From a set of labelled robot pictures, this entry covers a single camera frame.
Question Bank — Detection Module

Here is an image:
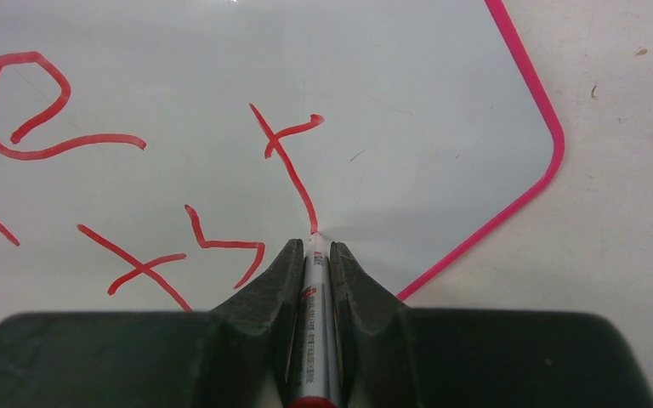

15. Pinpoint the pink framed whiteboard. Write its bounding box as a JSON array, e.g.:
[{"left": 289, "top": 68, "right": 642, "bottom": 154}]
[{"left": 0, "top": 1, "right": 565, "bottom": 322}]

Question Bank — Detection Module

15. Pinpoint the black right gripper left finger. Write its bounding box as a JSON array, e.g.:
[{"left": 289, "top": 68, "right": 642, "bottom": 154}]
[{"left": 0, "top": 239, "right": 304, "bottom": 407}]

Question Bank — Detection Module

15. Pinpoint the red whiteboard marker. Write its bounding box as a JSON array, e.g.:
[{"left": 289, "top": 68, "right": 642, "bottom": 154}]
[{"left": 286, "top": 232, "right": 342, "bottom": 407}]

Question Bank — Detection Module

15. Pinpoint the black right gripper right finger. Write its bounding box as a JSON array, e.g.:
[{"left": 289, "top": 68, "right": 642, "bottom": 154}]
[{"left": 330, "top": 242, "right": 653, "bottom": 407}]

